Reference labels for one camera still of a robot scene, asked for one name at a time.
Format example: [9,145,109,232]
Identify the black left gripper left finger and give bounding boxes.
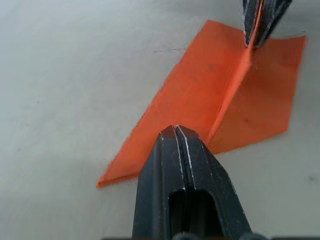
[131,125,188,240]

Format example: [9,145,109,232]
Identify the orange paper sheet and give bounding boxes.
[96,19,307,189]

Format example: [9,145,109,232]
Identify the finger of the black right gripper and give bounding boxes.
[254,0,293,49]
[240,0,263,49]

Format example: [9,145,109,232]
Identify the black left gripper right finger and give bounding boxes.
[175,124,254,240]

